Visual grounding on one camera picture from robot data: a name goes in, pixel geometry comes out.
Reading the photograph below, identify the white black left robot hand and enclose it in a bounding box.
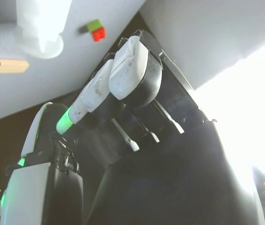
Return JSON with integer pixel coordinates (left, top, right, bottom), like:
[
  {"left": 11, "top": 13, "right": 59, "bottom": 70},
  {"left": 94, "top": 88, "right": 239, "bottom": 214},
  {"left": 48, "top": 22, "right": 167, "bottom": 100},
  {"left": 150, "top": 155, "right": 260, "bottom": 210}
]
[{"left": 0, "top": 28, "right": 265, "bottom": 225}]

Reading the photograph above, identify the large translucent plastic syringe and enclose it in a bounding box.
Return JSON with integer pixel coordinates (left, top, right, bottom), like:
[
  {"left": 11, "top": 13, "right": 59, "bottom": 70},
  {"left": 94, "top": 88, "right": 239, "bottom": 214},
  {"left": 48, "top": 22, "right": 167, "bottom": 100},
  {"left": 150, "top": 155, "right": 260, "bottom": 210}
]
[{"left": 14, "top": 0, "right": 72, "bottom": 59}]

